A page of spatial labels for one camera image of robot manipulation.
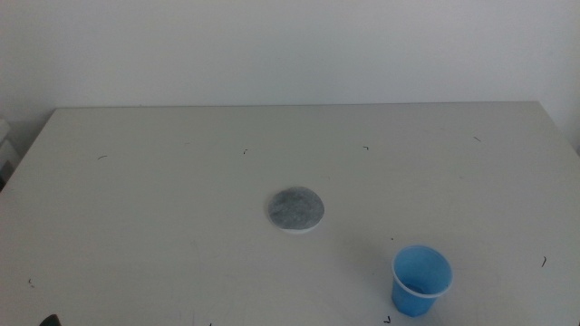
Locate blue plastic cup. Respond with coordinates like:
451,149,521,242
391,244,454,318

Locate round grey cup mat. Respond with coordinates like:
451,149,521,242
266,186,326,235

